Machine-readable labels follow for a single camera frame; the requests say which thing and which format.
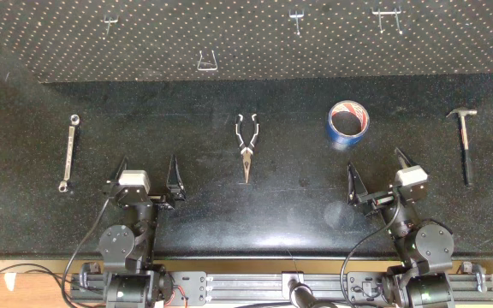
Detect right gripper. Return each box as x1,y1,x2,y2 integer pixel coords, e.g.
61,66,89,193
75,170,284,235
346,147,430,215

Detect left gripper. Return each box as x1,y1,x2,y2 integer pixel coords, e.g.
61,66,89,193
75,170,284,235
103,153,187,210

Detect wrench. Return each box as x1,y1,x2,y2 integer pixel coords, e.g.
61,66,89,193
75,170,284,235
57,114,81,193

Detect black and white pliers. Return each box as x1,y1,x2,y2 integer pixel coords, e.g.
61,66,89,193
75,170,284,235
234,113,261,185

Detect black pegboard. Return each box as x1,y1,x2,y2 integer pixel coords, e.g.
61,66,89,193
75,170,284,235
0,0,493,85

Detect roll of blue tape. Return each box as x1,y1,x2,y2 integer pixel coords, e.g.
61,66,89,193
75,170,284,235
325,99,371,151

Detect hammer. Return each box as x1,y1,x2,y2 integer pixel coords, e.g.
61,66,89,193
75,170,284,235
445,106,478,187

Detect metal hook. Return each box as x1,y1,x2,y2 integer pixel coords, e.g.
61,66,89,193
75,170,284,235
103,15,120,38
288,9,306,37
371,7,404,35
196,49,219,73

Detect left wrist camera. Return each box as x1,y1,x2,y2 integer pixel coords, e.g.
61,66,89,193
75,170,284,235
117,169,151,193

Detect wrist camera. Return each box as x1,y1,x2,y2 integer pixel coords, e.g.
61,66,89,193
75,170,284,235
394,165,429,188
117,169,151,193

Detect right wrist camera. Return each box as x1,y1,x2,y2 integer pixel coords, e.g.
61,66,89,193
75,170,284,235
394,165,429,188

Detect black cable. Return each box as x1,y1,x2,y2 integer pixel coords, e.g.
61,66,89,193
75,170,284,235
0,198,110,308
339,198,402,308

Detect mounting rail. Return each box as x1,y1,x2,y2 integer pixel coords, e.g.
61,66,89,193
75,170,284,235
69,260,493,308

